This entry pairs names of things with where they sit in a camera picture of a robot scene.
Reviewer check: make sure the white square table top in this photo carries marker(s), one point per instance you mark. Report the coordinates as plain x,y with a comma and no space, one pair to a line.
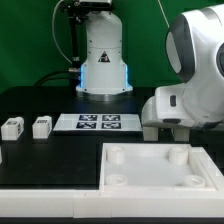
155,166

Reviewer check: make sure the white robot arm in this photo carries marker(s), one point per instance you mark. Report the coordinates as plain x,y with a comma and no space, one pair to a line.
194,46

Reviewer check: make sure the marker plate with tags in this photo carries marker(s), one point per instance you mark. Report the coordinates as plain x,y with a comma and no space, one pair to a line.
98,122

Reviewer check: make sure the white L-shaped fence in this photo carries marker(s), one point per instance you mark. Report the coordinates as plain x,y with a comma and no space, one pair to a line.
116,202

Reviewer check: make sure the white part at left edge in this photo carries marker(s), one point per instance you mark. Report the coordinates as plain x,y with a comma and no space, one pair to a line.
1,155

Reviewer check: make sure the black camera stand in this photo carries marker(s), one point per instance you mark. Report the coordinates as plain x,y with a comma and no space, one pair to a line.
77,12

